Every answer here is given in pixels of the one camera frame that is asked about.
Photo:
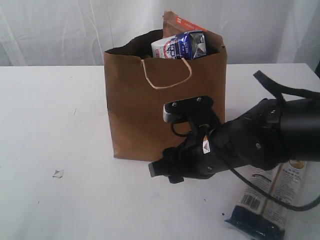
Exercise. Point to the brown paper shopping bag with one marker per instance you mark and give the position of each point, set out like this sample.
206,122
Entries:
138,85

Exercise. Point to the dark blue noodle package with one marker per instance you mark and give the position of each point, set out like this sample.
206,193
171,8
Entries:
262,218

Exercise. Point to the small torn paper scrap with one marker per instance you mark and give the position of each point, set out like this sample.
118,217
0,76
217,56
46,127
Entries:
58,174

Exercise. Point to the white curtain backdrop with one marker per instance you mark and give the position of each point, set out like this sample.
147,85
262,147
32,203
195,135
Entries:
77,32

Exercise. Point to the blue white milk carton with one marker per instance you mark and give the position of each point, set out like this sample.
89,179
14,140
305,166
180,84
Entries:
189,45

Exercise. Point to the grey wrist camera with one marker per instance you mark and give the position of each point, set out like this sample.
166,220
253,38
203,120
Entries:
199,108

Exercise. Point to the brown kraft stand-up pouch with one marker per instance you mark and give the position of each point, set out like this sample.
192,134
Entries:
174,24

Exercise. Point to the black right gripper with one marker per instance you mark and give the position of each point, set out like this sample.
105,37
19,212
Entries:
197,157

